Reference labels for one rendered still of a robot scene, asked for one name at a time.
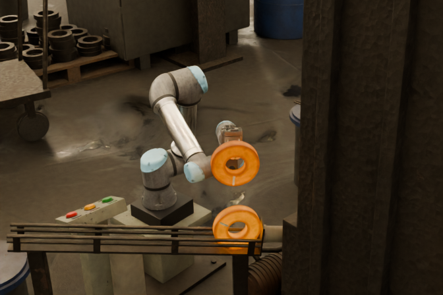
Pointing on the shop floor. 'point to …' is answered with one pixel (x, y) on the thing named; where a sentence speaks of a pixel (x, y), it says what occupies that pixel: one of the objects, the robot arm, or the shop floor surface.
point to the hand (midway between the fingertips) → (235, 158)
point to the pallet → (59, 49)
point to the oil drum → (279, 0)
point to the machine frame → (369, 134)
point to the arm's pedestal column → (178, 272)
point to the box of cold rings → (147, 4)
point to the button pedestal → (98, 217)
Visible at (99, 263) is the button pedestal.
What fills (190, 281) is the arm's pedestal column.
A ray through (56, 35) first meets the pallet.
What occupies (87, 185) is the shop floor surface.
